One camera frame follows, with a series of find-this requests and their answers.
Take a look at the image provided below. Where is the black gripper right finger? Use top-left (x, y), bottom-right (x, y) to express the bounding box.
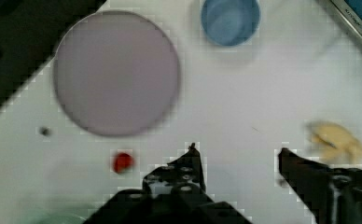
top-left (278, 148), bottom-right (362, 224)

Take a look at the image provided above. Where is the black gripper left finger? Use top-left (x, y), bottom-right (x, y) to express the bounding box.
top-left (83, 145), bottom-right (251, 224)

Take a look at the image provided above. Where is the toy peeled banana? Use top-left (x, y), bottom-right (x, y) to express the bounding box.
top-left (308, 121), bottom-right (362, 164)

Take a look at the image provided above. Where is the toy strawberry near plate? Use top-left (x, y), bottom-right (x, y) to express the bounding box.
top-left (112, 152), bottom-right (134, 174)

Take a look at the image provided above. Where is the round purple plate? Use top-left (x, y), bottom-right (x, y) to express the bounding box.
top-left (53, 11), bottom-right (181, 137)

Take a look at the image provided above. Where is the blue cup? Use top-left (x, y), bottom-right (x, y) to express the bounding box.
top-left (200, 0), bottom-right (261, 47)

